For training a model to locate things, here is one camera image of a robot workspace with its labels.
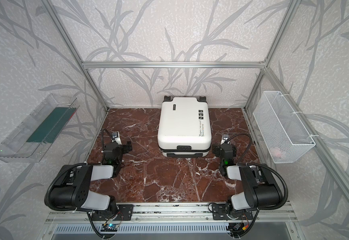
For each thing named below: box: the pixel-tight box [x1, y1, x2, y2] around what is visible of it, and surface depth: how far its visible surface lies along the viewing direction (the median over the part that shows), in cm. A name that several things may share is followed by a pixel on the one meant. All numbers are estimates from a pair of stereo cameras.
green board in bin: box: [26, 107, 77, 144], surface depth 68 cm
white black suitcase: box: [157, 95, 212, 158], surface depth 86 cm
